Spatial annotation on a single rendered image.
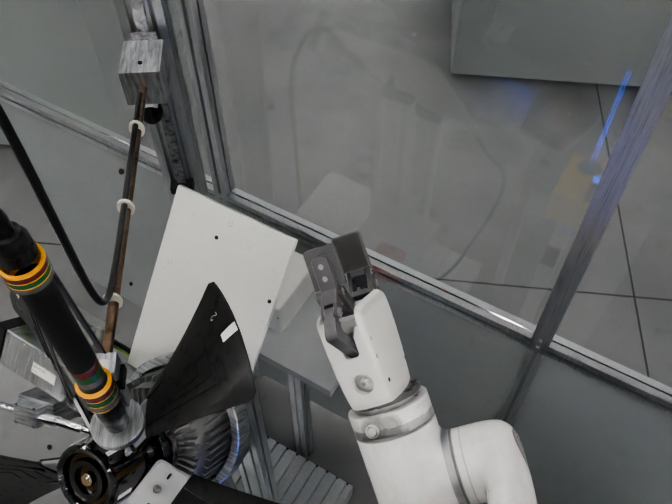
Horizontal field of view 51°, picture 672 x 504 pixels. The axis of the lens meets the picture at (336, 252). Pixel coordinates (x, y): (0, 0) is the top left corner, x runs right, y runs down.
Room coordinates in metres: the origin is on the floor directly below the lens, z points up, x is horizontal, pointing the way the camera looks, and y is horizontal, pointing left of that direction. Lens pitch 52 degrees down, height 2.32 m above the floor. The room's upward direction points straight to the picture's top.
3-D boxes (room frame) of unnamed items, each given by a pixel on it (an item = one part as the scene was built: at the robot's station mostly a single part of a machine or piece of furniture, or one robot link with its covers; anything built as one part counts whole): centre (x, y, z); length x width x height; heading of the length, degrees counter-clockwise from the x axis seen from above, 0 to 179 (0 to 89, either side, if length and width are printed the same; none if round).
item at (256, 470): (0.74, 0.23, 0.57); 0.09 x 0.04 x 1.15; 59
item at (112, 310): (0.69, 0.31, 1.53); 0.54 x 0.01 x 0.01; 4
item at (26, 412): (0.57, 0.58, 1.08); 0.07 x 0.04 x 0.06; 70
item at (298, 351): (0.91, 0.11, 0.84); 0.36 x 0.24 x 0.03; 59
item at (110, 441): (0.39, 0.29, 1.49); 0.09 x 0.07 x 0.10; 4
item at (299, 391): (0.91, 0.11, 0.41); 0.04 x 0.04 x 0.83; 59
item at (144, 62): (1.01, 0.34, 1.53); 0.10 x 0.07 x 0.08; 4
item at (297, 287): (0.98, 0.16, 0.91); 0.17 x 0.16 x 0.11; 149
